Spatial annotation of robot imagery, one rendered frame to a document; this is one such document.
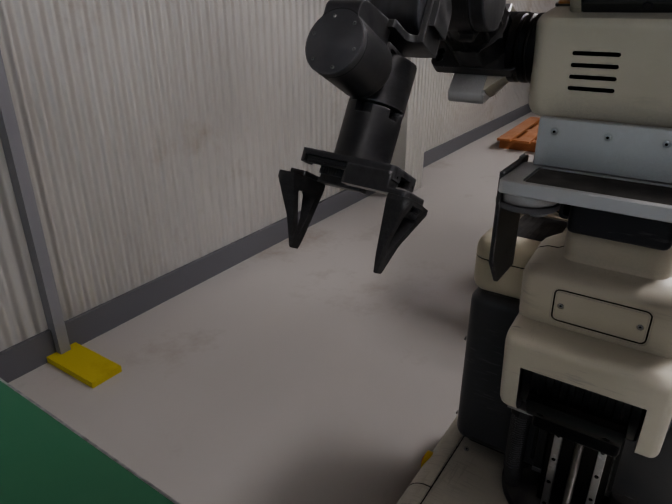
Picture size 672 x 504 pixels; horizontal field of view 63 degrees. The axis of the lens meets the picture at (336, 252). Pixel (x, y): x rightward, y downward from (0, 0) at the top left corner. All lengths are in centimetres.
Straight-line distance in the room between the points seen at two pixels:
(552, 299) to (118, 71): 186
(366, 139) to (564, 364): 45
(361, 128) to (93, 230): 187
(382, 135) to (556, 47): 28
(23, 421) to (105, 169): 188
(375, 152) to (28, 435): 36
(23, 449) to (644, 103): 69
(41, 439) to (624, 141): 64
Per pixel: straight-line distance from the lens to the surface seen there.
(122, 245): 241
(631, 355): 83
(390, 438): 180
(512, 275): 112
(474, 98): 79
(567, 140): 73
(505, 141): 547
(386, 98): 54
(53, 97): 217
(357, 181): 51
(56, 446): 44
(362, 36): 48
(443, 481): 131
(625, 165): 73
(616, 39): 73
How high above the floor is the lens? 122
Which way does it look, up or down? 24 degrees down
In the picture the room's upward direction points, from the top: straight up
